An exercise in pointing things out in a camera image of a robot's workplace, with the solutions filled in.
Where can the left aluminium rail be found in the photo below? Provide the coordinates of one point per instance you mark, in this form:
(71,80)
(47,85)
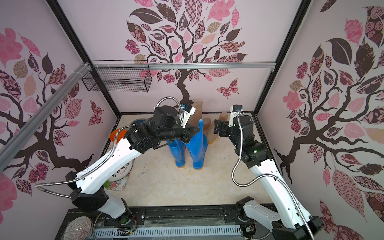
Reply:
(9,151)

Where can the round wire fan guard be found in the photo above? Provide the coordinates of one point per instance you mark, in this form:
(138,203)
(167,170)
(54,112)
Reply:
(79,229)

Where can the tall beige rain boot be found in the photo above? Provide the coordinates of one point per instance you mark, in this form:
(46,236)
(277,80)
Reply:
(198,114)

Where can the floral placemat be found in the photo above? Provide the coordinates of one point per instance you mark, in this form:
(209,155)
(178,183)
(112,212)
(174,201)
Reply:
(117,185)

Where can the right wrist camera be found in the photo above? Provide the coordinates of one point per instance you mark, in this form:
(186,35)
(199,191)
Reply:
(234,111)

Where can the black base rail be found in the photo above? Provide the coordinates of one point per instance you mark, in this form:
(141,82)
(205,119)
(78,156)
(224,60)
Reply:
(146,215)

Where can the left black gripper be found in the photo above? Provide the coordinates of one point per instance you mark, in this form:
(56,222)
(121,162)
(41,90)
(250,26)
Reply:
(188,132)

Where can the orange plastic cup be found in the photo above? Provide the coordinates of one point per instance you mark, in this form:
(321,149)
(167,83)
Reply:
(120,132)

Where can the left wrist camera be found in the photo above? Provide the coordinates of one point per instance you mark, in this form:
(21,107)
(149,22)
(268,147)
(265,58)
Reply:
(188,110)

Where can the aluminium rail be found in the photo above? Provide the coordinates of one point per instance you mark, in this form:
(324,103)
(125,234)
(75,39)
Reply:
(9,151)
(188,66)

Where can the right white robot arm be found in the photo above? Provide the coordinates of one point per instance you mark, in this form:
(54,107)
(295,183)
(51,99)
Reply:
(290,220)

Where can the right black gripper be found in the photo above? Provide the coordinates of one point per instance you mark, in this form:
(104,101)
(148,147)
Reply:
(223,128)

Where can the grey blue bowl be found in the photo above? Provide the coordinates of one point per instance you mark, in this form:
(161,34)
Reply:
(138,122)

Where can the black wire basket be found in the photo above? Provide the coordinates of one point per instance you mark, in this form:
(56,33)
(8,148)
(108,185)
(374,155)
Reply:
(118,77)

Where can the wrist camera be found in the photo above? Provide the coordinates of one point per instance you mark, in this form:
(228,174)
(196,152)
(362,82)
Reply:
(234,111)
(188,110)

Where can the rear aluminium rail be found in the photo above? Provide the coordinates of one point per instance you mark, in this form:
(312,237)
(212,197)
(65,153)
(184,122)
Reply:
(188,66)

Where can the white slotted cable duct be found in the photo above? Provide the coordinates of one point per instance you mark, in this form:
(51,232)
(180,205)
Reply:
(168,232)

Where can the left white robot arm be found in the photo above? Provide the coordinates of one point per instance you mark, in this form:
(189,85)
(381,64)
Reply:
(166,125)

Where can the blue rain boot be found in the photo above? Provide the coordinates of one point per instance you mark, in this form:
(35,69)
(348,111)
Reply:
(177,149)
(197,147)

